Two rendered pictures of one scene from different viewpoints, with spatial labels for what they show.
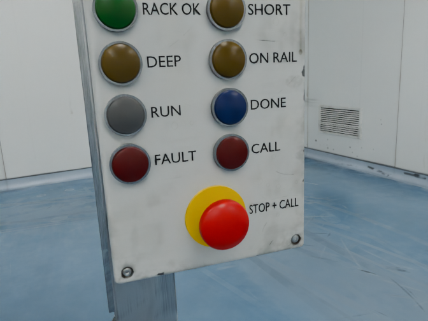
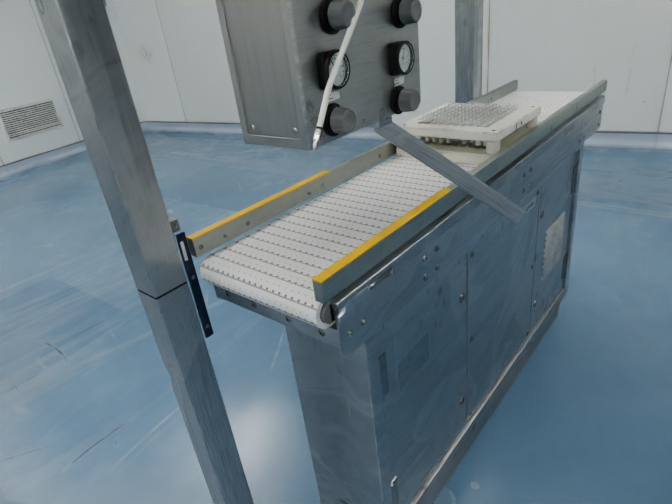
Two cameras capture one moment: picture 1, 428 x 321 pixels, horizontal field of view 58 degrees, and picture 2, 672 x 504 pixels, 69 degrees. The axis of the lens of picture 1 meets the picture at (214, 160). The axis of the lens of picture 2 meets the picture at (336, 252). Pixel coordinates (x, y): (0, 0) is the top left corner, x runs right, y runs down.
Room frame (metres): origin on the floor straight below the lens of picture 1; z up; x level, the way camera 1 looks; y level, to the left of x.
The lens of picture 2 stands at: (-0.02, 0.25, 1.17)
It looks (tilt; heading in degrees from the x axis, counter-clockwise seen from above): 27 degrees down; 61
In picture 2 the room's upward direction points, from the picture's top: 8 degrees counter-clockwise
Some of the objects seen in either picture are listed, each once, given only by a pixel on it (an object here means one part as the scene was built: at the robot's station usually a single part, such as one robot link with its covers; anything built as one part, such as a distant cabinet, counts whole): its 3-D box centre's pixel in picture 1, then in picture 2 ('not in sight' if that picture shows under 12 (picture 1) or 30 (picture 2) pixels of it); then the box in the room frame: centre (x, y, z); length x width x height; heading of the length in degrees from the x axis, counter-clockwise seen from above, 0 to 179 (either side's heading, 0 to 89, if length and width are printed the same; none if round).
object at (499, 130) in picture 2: not in sight; (468, 120); (0.83, 1.07, 0.89); 0.25 x 0.24 x 0.02; 108
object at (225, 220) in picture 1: (218, 218); not in sight; (0.30, 0.00, 0.88); 0.04 x 0.04 x 0.04; 18
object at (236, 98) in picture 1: (230, 107); not in sight; (0.30, -0.01, 0.97); 0.03 x 0.01 x 0.03; 108
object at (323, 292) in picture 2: not in sight; (519, 146); (0.84, 0.93, 0.85); 1.32 x 0.02 x 0.03; 18
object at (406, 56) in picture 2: not in sight; (401, 58); (0.37, 0.73, 1.10); 0.04 x 0.01 x 0.04; 18
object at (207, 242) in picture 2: not in sight; (411, 137); (0.75, 1.19, 0.85); 1.32 x 0.02 x 0.03; 18
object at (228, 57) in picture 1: (228, 59); not in sight; (0.30, -0.01, 1.01); 0.03 x 0.01 x 0.03; 108
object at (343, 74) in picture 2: not in sight; (334, 69); (0.25, 0.69, 1.11); 0.04 x 0.01 x 0.04; 18
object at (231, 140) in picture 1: (232, 153); not in sight; (0.30, -0.01, 0.94); 0.03 x 0.01 x 0.03; 108
